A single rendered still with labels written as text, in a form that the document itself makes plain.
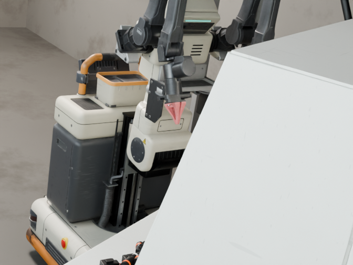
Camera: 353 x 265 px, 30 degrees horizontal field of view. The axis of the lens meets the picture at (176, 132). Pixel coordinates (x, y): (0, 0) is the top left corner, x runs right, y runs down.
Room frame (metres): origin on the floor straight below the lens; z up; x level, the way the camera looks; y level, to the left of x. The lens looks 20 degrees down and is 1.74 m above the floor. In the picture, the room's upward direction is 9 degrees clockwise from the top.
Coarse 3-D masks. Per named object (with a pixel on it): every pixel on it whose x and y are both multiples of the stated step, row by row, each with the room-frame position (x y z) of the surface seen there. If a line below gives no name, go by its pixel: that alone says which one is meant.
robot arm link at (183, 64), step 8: (160, 48) 2.17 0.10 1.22; (160, 56) 2.17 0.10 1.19; (176, 56) 2.14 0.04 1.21; (184, 56) 2.11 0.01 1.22; (176, 64) 2.12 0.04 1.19; (184, 64) 2.10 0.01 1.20; (192, 64) 2.12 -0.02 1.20; (176, 72) 2.11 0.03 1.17; (184, 72) 2.09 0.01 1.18; (192, 72) 2.11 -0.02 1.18
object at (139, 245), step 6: (138, 246) 1.24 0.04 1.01; (138, 252) 1.21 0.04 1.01; (126, 258) 1.20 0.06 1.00; (132, 258) 1.18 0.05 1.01; (102, 264) 1.17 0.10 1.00; (108, 264) 1.17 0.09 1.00; (114, 264) 1.17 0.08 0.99; (120, 264) 1.16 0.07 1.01; (126, 264) 1.16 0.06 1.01; (132, 264) 1.17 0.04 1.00
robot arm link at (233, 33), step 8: (248, 0) 2.53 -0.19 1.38; (256, 0) 2.52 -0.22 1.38; (240, 8) 2.56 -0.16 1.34; (248, 8) 2.52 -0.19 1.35; (256, 8) 2.54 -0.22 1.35; (240, 16) 2.54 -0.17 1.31; (248, 16) 2.53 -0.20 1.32; (232, 24) 2.54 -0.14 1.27; (240, 24) 2.52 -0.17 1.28; (248, 24) 2.54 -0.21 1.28; (256, 24) 2.57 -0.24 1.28; (232, 32) 2.54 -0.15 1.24; (240, 32) 2.52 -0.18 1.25; (232, 40) 2.53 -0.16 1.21; (240, 40) 2.52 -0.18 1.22
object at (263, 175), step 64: (256, 64) 0.83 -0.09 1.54; (320, 64) 0.86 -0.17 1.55; (256, 128) 0.82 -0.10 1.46; (320, 128) 0.78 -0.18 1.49; (192, 192) 0.86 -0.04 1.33; (256, 192) 0.81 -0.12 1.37; (320, 192) 0.77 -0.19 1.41; (192, 256) 0.85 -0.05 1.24; (256, 256) 0.80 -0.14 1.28; (320, 256) 0.76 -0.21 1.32
